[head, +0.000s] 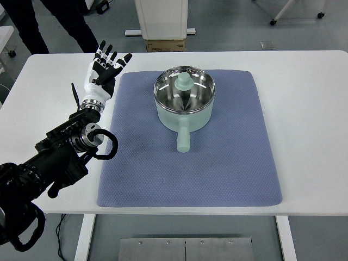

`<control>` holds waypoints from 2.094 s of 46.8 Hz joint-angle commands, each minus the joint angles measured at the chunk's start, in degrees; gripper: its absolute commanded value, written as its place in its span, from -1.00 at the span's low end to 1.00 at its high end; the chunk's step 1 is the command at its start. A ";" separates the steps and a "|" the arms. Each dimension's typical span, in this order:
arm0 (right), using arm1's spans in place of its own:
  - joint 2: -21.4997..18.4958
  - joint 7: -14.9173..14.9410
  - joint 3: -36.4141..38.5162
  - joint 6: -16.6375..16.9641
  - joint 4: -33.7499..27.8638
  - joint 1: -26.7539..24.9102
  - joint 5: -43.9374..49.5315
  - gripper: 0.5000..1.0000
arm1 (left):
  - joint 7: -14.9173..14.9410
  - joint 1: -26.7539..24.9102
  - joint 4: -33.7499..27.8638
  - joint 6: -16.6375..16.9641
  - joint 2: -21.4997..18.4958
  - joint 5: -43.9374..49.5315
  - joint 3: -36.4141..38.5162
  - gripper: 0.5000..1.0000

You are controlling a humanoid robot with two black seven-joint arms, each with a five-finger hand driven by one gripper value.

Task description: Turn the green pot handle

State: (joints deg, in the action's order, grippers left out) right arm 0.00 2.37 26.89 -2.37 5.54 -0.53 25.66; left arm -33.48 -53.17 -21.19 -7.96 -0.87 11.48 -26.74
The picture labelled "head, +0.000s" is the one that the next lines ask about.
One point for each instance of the grey floor outlet plate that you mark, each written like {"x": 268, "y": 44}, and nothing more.
{"x": 267, "y": 45}

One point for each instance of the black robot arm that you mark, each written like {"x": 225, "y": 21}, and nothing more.
{"x": 54, "y": 163}

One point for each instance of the glass lid with green knob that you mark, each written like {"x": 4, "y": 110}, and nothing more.
{"x": 198, "y": 92}

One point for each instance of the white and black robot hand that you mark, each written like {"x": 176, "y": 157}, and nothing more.
{"x": 96, "y": 91}

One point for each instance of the white frame with caster wheels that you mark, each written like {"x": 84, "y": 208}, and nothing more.
{"x": 282, "y": 8}

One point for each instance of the white table leg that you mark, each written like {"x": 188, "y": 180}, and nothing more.
{"x": 286, "y": 242}
{"x": 84, "y": 239}

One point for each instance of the black device on floor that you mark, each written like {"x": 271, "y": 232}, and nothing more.
{"x": 101, "y": 2}

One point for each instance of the brown cardboard box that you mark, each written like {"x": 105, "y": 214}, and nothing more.
{"x": 166, "y": 45}

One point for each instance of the white floor foot bar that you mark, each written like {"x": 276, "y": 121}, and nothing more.
{"x": 131, "y": 32}

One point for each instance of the blue textured mat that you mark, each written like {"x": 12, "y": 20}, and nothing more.
{"x": 190, "y": 176}

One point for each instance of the white pedestal cabinet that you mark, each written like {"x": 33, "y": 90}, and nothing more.
{"x": 163, "y": 19}

